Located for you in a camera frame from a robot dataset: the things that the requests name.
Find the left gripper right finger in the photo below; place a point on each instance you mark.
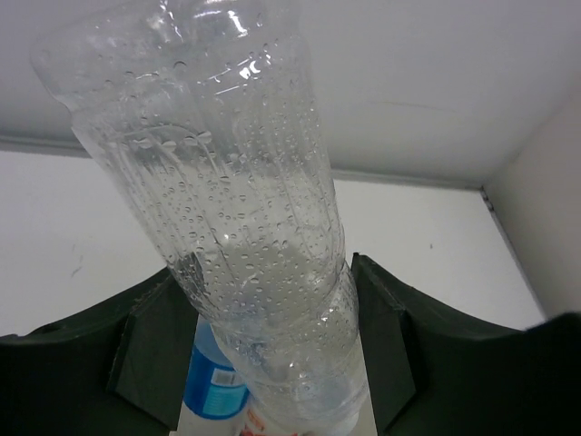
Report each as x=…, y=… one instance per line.
x=434, y=370

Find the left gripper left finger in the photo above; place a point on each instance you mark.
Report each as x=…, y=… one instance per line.
x=116, y=368

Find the blue label plastic bottle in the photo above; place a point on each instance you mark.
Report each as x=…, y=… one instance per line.
x=213, y=390

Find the clear bottle blue-white cap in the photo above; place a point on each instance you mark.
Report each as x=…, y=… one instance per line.
x=254, y=259

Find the aluminium frame rail right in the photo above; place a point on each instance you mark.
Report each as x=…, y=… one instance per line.
x=487, y=200

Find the aluminium frame rail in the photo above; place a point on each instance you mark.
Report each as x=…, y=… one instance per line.
x=197, y=155
x=487, y=200

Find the aluminium frame rail back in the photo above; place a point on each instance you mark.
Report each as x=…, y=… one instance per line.
x=197, y=155

